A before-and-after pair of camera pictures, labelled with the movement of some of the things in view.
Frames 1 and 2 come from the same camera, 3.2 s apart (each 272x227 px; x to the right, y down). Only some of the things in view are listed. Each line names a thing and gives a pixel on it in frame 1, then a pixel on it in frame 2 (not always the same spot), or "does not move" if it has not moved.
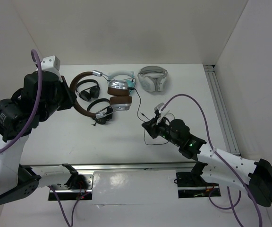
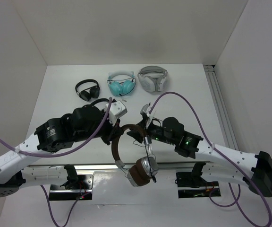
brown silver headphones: [122, 101] → [145, 170]
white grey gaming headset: [152, 78] does not move
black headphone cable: [147, 118] → [152, 177]
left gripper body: [63, 100] → [107, 130]
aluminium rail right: [222, 110] does not move
